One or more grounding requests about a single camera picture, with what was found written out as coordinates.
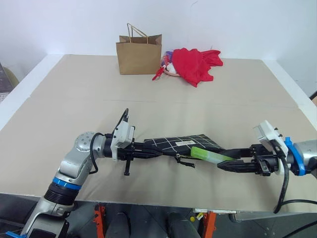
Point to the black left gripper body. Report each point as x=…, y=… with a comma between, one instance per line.
x=128, y=152

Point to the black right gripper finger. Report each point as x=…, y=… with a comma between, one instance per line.
x=239, y=166
x=241, y=152

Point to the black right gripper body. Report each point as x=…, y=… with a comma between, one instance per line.
x=266, y=163

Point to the black white grid pouch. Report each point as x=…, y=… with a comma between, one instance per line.
x=171, y=145

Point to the green highlighter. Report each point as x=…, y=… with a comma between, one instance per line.
x=201, y=153

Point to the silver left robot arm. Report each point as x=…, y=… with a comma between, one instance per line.
x=71, y=163

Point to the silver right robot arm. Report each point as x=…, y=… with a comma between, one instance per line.
x=305, y=153

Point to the beige table mat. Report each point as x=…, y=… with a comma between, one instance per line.
x=158, y=86
x=158, y=119

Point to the orange clamp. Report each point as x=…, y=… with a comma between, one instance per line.
x=210, y=224
x=99, y=220

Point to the dark rounded shape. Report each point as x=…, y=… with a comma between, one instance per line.
x=180, y=226
x=119, y=225

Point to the red plastic clip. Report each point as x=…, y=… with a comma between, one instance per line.
x=158, y=73

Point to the clear plastic bag with items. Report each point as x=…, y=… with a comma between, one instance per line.
x=167, y=62

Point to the brown paper bag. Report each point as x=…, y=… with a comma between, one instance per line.
x=138, y=58

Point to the red cloth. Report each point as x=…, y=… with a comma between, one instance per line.
x=190, y=65

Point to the dark box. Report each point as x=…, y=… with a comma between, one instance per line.
x=4, y=79

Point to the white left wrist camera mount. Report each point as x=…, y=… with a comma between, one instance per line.
x=123, y=135

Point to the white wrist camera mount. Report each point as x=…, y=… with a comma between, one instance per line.
x=268, y=135
x=123, y=135

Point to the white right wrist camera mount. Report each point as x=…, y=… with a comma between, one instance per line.
x=268, y=135

